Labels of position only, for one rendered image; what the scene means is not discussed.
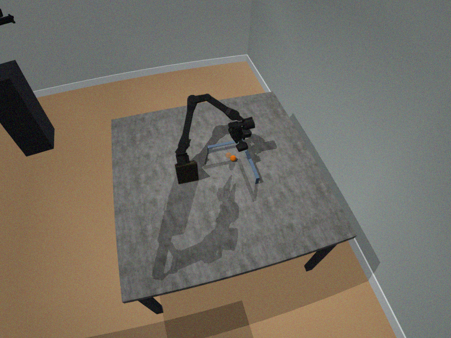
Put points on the clear low corner walls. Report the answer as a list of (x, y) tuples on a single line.
[(229, 147)]

